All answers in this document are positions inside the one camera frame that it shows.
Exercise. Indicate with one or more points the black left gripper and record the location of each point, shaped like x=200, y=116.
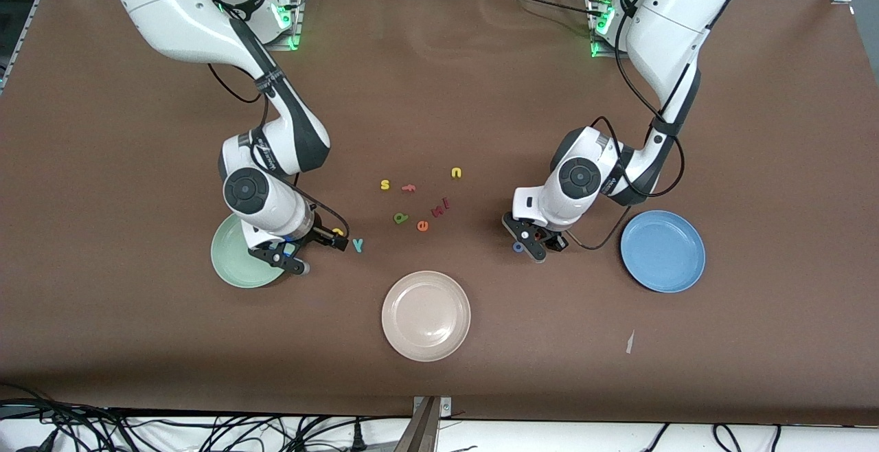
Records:
x=555, y=239

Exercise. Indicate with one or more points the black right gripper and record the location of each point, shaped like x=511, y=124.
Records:
x=321, y=235

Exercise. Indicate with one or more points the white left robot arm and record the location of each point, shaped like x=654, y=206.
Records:
x=666, y=40

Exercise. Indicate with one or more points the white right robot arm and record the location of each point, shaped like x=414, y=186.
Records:
x=178, y=19

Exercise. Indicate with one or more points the green plastic plate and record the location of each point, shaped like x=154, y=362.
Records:
x=233, y=260

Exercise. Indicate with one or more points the beige plastic plate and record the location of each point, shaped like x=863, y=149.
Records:
x=426, y=316

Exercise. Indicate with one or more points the green foam letter a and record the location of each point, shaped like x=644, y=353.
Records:
x=400, y=218

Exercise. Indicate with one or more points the blue plastic plate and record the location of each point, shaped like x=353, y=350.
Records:
x=663, y=251

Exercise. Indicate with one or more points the white tape scrap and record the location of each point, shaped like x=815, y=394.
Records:
x=630, y=342

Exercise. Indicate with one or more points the black power plug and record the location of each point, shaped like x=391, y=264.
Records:
x=357, y=438

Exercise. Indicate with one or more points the brown table cover mat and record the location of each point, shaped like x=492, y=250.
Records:
x=103, y=163

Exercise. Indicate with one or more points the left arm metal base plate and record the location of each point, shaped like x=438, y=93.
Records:
x=601, y=50

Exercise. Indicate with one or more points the grey metal post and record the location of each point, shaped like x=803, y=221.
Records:
x=420, y=428

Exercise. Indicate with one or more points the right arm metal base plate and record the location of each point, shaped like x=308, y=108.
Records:
x=292, y=33

